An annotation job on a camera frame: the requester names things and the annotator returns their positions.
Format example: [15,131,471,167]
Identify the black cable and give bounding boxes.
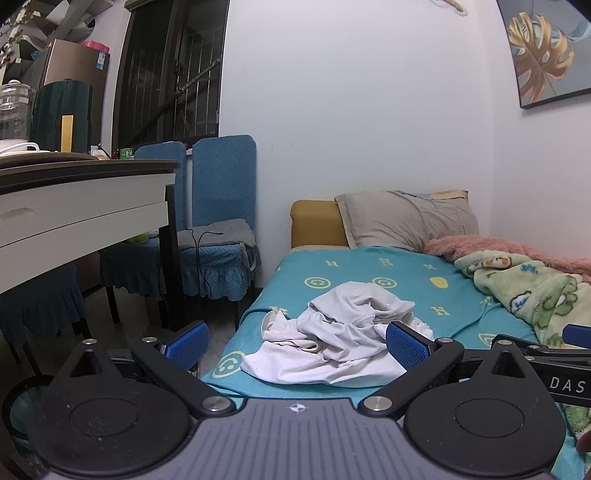
[191,231,225,302]

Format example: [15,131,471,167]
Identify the framed leaf picture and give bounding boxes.
[496,0,591,110]

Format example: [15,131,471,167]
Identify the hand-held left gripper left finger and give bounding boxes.
[55,320,237,419]

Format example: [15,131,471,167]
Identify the grey pillow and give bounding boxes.
[335,189,481,253]

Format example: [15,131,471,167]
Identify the grey wall shelf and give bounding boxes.
[0,0,99,86]

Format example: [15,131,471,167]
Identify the white garment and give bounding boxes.
[240,281,435,387]

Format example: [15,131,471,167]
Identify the bed with teal printed sheet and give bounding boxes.
[201,244,555,414]

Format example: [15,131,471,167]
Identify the dark green appliance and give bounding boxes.
[30,79,93,154]

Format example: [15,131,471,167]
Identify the glass jar with lid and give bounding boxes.
[0,79,37,141]

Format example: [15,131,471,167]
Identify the round waste bin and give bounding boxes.
[0,375,57,464]

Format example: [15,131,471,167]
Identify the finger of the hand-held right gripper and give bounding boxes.
[516,339,591,361]
[562,324,591,348]

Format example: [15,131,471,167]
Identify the white bowl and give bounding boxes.
[0,140,41,156]

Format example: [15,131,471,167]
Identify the yellow patterned pillow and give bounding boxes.
[418,188,470,202]

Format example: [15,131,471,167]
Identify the yellow padded headboard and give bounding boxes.
[290,199,350,249]

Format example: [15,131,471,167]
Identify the grey seat cushion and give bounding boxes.
[178,218,257,253]

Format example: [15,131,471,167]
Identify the pink fluffy blanket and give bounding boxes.
[422,234,591,283]

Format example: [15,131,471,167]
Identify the dark metal grille door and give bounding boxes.
[112,0,230,153]

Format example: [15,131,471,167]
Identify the white table with dark top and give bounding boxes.
[0,151,186,331]

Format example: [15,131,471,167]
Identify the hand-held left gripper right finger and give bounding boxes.
[358,320,548,421]

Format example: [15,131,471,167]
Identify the green printed fleece blanket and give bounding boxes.
[454,249,591,446]

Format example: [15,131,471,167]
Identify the chair with dark blue cover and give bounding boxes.
[0,265,91,366]

